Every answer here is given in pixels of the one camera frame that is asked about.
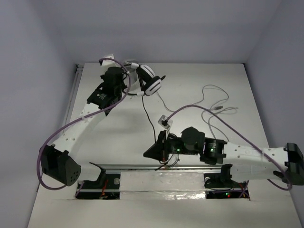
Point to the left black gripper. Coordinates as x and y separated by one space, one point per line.
128 77

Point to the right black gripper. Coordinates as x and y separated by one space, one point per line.
159 151

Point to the black and white headphones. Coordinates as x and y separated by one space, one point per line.
149 82

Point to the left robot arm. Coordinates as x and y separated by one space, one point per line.
58 159

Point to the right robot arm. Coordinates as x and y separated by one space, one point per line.
238 163

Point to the white foam block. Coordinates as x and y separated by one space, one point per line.
162 185

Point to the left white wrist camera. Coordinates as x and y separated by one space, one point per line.
105 63

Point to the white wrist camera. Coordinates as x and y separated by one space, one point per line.
105 63
165 122

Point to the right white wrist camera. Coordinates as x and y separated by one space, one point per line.
165 122

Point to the aluminium rail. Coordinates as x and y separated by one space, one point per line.
153 167

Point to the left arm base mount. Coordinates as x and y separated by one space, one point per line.
105 187

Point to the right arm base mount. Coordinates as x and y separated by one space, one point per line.
221 186

